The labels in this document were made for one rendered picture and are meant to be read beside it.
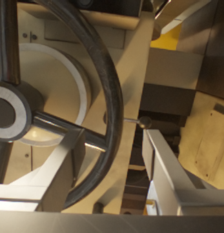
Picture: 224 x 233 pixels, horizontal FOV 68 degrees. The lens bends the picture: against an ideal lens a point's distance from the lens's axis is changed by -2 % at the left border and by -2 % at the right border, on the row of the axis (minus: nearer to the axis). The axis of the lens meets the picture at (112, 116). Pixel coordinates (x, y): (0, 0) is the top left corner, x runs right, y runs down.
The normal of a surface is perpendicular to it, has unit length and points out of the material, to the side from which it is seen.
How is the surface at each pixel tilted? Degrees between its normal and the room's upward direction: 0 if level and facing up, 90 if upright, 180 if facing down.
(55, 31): 90
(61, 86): 116
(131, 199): 90
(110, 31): 90
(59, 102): 98
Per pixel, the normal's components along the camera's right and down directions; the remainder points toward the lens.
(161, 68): -0.03, 0.29
